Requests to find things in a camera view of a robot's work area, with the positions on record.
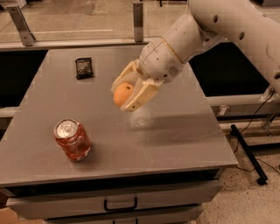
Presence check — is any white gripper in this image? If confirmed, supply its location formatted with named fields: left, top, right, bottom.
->
left=111, top=38, right=183, bottom=112

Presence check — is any orange fruit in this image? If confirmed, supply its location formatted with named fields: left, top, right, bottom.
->
left=113, top=82, right=134, bottom=107

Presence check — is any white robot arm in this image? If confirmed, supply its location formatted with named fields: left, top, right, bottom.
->
left=111, top=0, right=280, bottom=112

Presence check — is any red coke can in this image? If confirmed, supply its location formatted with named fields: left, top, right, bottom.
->
left=53, top=119, right=91, bottom=161

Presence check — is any black snack packet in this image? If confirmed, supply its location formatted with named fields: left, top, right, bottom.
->
left=75, top=58, right=94, bottom=80

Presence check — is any glass barrier panel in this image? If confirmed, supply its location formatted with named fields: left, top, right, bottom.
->
left=0, top=0, right=187, bottom=43

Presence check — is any grey lower drawer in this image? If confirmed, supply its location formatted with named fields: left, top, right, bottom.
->
left=45, top=206, right=203, bottom=224

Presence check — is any grey drawer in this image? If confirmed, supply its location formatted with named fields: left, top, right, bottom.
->
left=7, top=179, right=222, bottom=220
left=45, top=206, right=203, bottom=224

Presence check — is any black floor bar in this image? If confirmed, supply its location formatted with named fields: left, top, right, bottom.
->
left=231, top=124, right=268, bottom=186

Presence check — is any grey top drawer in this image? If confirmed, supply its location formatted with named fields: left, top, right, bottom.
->
left=7, top=179, right=222, bottom=220

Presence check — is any middle metal bracket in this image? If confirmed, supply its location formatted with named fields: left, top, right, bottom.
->
left=133, top=3, right=144, bottom=42

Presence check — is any metal bracket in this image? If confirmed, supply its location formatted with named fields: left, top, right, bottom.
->
left=133, top=3, right=144, bottom=42
left=7, top=5, right=36, bottom=46

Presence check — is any left metal bracket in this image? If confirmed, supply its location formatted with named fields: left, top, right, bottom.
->
left=7, top=5, right=36, bottom=46

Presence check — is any black drawer handle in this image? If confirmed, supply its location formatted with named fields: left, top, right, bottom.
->
left=103, top=197, right=138, bottom=213

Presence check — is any black floor cable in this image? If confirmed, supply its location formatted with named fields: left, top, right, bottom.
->
left=233, top=90, right=280, bottom=176

